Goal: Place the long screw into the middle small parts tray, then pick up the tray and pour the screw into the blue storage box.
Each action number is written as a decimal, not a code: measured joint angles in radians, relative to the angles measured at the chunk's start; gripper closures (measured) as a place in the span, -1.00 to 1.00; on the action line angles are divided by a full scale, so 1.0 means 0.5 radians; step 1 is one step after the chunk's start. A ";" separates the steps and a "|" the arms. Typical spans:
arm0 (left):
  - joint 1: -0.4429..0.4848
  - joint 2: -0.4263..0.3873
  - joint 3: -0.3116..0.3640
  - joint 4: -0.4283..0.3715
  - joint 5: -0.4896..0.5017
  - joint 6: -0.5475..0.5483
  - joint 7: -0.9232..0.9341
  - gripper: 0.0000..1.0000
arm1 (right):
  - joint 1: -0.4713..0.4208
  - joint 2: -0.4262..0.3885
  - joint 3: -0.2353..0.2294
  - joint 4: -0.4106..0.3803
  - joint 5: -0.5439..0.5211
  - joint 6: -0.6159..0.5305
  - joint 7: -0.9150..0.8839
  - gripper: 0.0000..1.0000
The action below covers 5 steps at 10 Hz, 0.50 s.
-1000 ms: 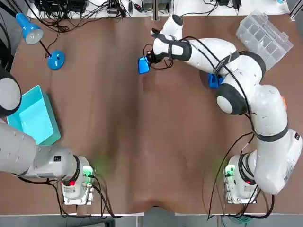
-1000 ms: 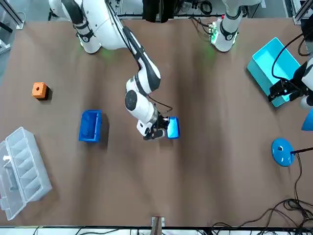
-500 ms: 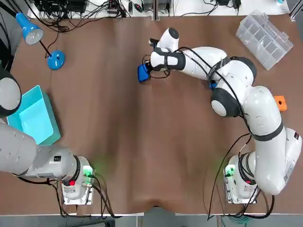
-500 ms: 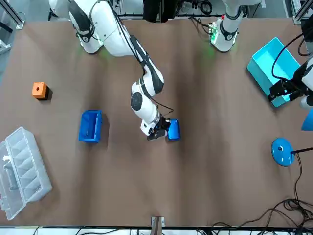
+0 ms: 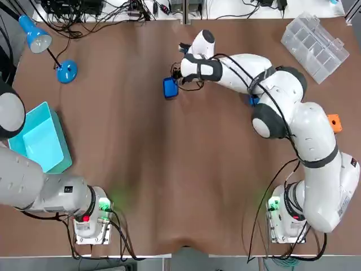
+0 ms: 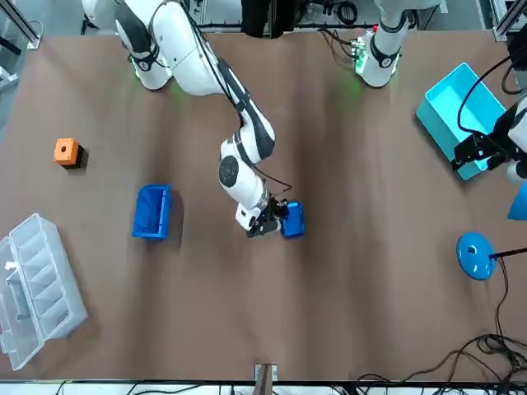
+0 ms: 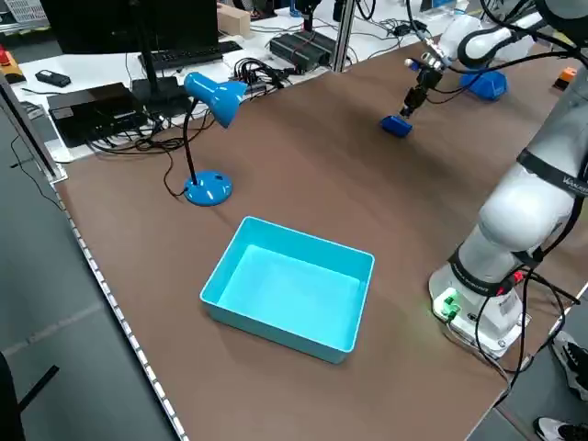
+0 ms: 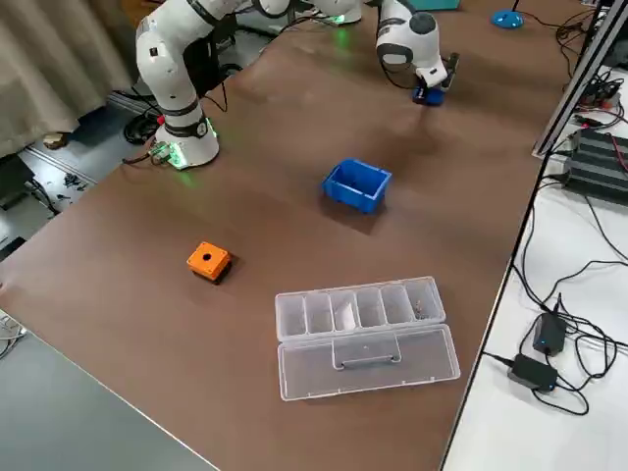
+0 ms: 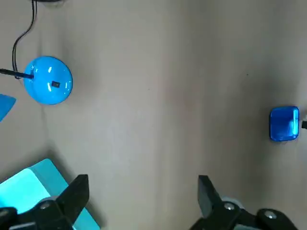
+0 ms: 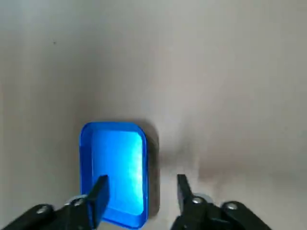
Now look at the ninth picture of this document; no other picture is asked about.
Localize black desk lamp cable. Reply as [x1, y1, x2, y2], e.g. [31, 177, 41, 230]
[12, 0, 39, 73]

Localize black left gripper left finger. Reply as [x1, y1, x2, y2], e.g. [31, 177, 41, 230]
[0, 174, 90, 230]

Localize teal plastic bin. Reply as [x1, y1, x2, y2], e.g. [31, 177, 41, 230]
[0, 158, 101, 230]

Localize blue desk lamp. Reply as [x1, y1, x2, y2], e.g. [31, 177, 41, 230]
[0, 56, 73, 123]

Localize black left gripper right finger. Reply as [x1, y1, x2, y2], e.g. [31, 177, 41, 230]
[189, 175, 299, 230]

